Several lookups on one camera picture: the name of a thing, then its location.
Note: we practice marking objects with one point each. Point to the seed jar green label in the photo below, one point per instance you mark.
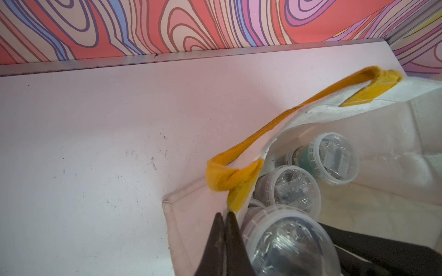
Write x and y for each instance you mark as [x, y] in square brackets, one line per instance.
[330, 158]

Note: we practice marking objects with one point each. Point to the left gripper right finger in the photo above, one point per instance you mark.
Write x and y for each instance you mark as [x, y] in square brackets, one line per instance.
[237, 260]

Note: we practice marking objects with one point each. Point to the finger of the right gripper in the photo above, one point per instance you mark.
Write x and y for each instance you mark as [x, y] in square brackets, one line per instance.
[364, 255]

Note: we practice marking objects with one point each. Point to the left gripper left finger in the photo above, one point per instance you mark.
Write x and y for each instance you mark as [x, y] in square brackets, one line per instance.
[212, 261]

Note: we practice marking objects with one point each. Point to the seed jar purple label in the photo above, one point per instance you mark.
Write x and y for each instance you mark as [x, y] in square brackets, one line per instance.
[284, 241]

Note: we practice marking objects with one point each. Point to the white canvas bag yellow handles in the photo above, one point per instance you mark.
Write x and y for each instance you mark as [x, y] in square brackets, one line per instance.
[395, 125]

